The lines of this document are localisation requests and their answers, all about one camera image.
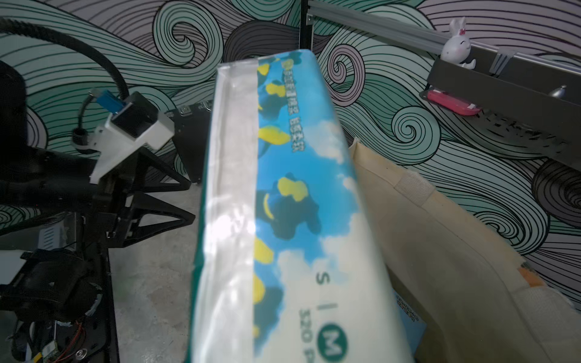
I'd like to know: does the floral canvas tote bag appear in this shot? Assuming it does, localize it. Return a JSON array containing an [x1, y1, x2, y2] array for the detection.
[[349, 141, 580, 362]]

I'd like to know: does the black wall shelf tray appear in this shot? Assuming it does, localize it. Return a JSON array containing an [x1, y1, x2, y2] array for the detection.
[[428, 46, 580, 169]]

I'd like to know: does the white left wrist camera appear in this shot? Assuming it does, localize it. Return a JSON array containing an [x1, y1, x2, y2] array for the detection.
[[71, 89, 175, 185]]

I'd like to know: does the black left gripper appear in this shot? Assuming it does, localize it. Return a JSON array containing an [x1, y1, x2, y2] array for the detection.
[[0, 144, 197, 250]]

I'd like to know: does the black carrying case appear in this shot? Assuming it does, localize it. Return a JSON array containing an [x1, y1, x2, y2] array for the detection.
[[166, 100, 213, 184]]

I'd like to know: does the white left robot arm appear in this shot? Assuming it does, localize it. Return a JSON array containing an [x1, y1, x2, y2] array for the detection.
[[1, 18, 195, 324]]

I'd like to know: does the aluminium wall rail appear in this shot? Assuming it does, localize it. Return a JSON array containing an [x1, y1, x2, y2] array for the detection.
[[308, 1, 580, 76]]

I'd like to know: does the light blue wipes pack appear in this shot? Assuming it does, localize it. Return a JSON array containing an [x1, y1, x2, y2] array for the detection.
[[393, 291, 427, 353]]

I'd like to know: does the pink item on shelf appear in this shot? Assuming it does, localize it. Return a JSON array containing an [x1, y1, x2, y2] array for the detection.
[[426, 89, 481, 116]]

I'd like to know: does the green blue tissue pack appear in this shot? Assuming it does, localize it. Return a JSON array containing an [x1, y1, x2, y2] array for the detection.
[[185, 49, 413, 362]]

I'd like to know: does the white rabbit figurine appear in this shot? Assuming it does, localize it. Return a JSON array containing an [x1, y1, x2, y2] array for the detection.
[[440, 18, 476, 70]]

